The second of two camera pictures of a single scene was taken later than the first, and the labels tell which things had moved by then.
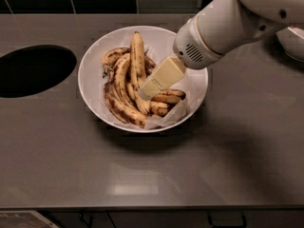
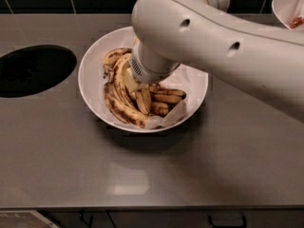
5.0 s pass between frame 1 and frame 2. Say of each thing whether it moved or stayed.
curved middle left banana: stayed
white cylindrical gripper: moved
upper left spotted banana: stayed
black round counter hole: stayed
